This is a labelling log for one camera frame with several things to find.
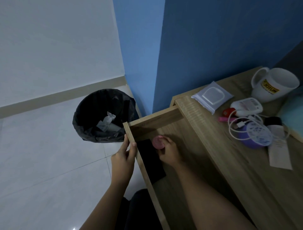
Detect grey wet wipes packet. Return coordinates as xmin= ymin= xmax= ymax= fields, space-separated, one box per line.
xmin=191 ymin=81 xmax=234 ymax=115

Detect wooden desk drawer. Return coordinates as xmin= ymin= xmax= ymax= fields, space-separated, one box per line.
xmin=123 ymin=105 xmax=256 ymax=230

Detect wooden desk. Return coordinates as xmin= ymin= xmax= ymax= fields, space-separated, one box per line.
xmin=170 ymin=66 xmax=303 ymax=230

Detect black bagged trash bin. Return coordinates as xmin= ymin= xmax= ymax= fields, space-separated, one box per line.
xmin=72 ymin=89 xmax=140 ymax=143

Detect purple round container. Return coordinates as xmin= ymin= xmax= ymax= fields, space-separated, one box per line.
xmin=237 ymin=121 xmax=273 ymax=149

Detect person's left hand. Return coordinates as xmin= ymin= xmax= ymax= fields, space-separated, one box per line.
xmin=110 ymin=134 xmax=137 ymax=188

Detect white cable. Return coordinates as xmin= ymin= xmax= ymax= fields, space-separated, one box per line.
xmin=228 ymin=110 xmax=291 ymax=143

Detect white paper slip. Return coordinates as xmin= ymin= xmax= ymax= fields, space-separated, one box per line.
xmin=268 ymin=138 xmax=293 ymax=170

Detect crumpled white paper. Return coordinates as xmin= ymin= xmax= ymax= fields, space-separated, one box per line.
xmin=96 ymin=111 xmax=121 ymax=133

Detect white mug with yellow label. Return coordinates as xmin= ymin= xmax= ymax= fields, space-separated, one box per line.
xmin=251 ymin=67 xmax=300 ymax=104

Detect white charger adapter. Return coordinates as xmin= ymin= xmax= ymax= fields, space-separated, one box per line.
xmin=230 ymin=98 xmax=263 ymax=117

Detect pink round container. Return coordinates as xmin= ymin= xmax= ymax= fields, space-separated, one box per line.
xmin=152 ymin=136 xmax=166 ymax=150

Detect person's right hand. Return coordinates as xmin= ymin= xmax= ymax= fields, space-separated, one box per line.
xmin=157 ymin=136 xmax=188 ymax=169

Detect small red item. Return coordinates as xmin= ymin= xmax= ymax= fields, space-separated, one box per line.
xmin=223 ymin=108 xmax=237 ymax=118

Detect person's dark trousers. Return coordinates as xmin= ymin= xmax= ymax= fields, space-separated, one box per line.
xmin=115 ymin=189 xmax=164 ymax=230

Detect teal cloth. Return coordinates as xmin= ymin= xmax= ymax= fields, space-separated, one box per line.
xmin=276 ymin=94 xmax=303 ymax=143

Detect person's left forearm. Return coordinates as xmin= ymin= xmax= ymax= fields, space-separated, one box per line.
xmin=79 ymin=182 xmax=130 ymax=230

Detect white tube with black cap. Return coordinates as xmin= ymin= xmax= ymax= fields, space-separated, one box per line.
xmin=264 ymin=117 xmax=286 ymax=140

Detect black flat case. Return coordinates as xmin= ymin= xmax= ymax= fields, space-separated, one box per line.
xmin=136 ymin=139 xmax=167 ymax=185

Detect person's right forearm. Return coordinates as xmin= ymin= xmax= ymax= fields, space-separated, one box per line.
xmin=175 ymin=163 xmax=259 ymax=230

